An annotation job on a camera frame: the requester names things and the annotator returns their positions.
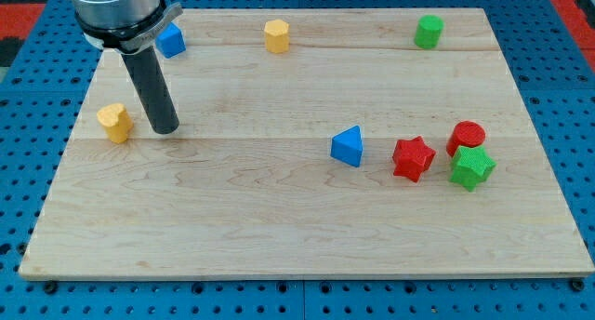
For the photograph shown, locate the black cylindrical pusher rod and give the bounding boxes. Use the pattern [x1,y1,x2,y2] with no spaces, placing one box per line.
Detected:
[122,47,179,135]

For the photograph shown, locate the blue cube block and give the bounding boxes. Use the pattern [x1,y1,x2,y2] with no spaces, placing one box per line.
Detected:
[155,23,186,59]

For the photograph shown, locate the yellow heart block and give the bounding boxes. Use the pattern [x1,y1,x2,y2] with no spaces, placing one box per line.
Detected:
[97,103,134,144]

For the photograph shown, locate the yellow hexagon block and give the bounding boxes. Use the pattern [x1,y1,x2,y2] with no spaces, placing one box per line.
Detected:
[264,20,290,54]

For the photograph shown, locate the wooden board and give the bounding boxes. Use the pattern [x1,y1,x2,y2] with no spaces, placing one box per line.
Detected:
[20,8,594,281]

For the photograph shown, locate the blue triangle block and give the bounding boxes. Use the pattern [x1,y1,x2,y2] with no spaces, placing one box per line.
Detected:
[330,126,364,167]

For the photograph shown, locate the red star block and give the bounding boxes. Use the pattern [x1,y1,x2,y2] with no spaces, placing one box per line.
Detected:
[392,136,436,182]

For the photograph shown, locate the green cylinder block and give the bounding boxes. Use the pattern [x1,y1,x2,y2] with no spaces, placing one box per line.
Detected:
[414,15,444,49]

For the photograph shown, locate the red cylinder block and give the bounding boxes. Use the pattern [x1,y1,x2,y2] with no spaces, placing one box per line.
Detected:
[446,121,486,157]

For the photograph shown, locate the green star block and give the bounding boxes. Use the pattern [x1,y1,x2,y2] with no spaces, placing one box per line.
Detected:
[449,145,497,192]

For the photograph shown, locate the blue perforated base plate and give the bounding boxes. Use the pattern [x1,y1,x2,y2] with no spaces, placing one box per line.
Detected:
[1,0,594,319]

